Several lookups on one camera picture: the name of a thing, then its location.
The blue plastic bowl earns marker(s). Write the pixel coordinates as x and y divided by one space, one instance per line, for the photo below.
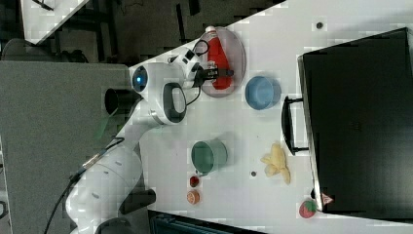
262 92

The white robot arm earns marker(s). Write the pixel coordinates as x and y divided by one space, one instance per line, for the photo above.
101 186

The green metal mug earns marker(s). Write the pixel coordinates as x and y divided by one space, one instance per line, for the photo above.
208 156

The silver black toaster oven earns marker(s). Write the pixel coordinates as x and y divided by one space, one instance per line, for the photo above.
358 109

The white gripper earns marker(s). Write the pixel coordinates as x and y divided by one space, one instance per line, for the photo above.
192 67

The pink toy strawberry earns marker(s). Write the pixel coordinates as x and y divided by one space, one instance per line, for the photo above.
308 209

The orange slice toy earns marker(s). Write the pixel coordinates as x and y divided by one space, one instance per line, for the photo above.
193 197

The peeled toy banana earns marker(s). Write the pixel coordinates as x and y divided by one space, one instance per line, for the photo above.
275 162

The lavender round plate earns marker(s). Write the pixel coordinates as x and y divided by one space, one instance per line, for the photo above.
234 50

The red toy strawberry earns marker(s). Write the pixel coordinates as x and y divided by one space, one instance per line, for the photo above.
194 181

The red ketchup bottle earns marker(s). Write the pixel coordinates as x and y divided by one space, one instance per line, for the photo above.
217 55

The black round pot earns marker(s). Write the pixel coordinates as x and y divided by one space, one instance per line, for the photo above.
120 101

